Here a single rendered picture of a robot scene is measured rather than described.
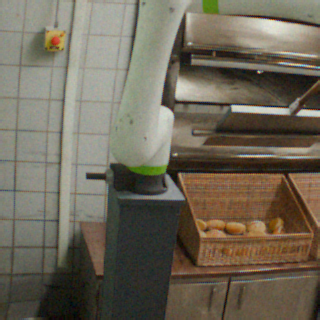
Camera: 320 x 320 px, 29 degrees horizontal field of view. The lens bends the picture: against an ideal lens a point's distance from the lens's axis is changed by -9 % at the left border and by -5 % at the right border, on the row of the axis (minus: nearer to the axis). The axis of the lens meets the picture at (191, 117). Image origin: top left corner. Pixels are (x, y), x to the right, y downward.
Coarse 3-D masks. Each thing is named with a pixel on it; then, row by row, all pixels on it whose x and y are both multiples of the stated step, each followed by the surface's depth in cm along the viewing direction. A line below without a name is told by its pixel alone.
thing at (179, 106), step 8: (176, 104) 306; (184, 104) 307; (192, 104) 308; (200, 104) 310; (208, 104) 311; (216, 104) 313; (224, 104) 315; (232, 104) 317; (240, 104) 319; (184, 112) 308; (192, 112) 309; (200, 112) 310; (208, 112) 311; (216, 112) 312; (224, 112) 313
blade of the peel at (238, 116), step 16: (240, 112) 261; (256, 112) 263; (272, 112) 266; (288, 112) 268; (304, 112) 271; (224, 128) 275; (240, 128) 277; (256, 128) 278; (272, 128) 280; (288, 128) 282; (304, 128) 284; (208, 144) 290; (224, 144) 292; (240, 144) 294; (256, 144) 296; (272, 144) 298; (288, 144) 300; (304, 144) 303
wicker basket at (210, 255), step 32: (192, 192) 315; (224, 192) 320; (256, 192) 324; (288, 192) 319; (192, 224) 287; (288, 224) 315; (192, 256) 284; (224, 256) 289; (256, 256) 284; (288, 256) 289
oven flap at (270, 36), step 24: (192, 24) 297; (216, 24) 301; (240, 24) 304; (264, 24) 308; (288, 24) 312; (312, 24) 317; (240, 48) 301; (264, 48) 307; (288, 48) 312; (312, 48) 316
